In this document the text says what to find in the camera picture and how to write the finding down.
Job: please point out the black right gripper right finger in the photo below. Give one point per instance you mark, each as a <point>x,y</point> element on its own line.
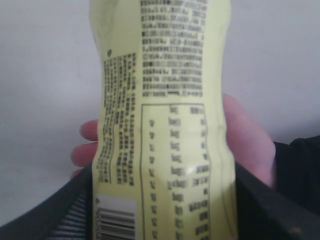
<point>264,214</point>

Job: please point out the open human hand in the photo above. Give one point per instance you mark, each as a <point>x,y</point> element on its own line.
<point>250,145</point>

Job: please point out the yellow label bottle red cap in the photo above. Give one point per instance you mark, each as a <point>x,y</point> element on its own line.
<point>163,169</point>

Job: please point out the black sleeved forearm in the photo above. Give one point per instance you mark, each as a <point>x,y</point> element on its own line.
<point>298,170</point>

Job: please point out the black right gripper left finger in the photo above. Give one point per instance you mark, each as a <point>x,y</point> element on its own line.
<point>66,215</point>

